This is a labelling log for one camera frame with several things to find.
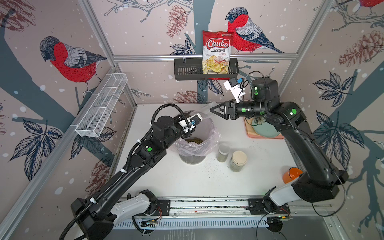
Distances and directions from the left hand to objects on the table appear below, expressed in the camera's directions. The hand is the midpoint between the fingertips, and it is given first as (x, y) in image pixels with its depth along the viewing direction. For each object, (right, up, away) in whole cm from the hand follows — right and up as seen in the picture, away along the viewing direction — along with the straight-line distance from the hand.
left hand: (192, 111), depth 66 cm
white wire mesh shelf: (-50, +3, +12) cm, 51 cm away
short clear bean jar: (+17, -21, +16) cm, 32 cm away
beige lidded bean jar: (+24, -24, +11) cm, 36 cm away
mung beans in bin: (+1, -18, +32) cm, 37 cm away
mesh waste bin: (-1, -27, +18) cm, 33 cm away
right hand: (+9, +1, -8) cm, 12 cm away
